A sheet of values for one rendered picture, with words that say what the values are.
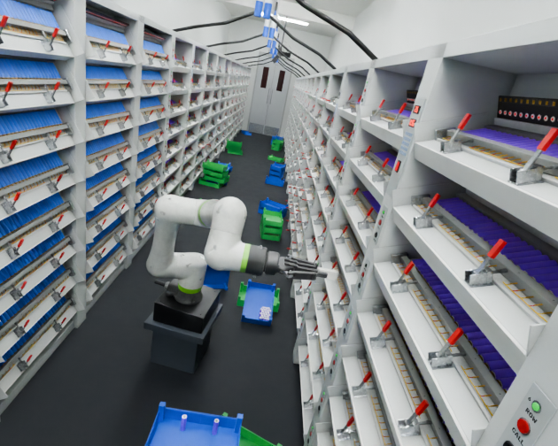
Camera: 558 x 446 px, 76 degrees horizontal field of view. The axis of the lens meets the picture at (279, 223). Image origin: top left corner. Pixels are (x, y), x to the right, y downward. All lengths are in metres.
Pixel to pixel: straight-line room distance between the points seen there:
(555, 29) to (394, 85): 1.09
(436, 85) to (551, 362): 0.71
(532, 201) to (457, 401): 0.36
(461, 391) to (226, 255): 0.69
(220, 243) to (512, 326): 0.77
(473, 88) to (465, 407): 0.75
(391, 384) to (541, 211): 0.58
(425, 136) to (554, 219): 0.53
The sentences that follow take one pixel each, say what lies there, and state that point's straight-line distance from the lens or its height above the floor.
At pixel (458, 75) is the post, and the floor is 1.63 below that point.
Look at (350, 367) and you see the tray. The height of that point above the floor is 0.70.
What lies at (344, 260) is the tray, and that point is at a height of 0.89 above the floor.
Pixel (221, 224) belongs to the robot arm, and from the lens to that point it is 1.10.
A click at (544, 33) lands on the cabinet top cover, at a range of 0.74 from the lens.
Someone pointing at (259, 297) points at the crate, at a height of 0.08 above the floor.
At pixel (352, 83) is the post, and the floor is 1.60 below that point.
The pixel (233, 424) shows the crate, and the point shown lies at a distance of 1.51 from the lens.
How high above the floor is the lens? 1.53
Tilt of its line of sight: 21 degrees down
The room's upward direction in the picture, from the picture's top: 12 degrees clockwise
